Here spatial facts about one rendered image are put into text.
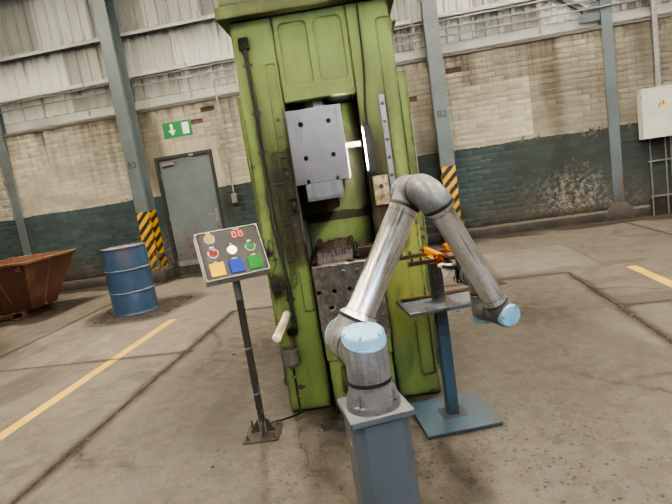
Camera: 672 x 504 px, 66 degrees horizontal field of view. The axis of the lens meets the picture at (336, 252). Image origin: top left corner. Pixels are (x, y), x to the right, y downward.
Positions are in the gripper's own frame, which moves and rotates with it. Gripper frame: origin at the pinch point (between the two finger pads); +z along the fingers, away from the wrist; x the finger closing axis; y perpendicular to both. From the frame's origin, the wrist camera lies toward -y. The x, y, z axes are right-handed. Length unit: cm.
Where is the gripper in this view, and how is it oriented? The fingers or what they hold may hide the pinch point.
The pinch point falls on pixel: (453, 261)
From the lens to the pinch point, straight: 244.3
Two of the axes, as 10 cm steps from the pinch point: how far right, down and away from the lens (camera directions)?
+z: -1.1, -1.3, 9.9
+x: 9.8, -1.6, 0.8
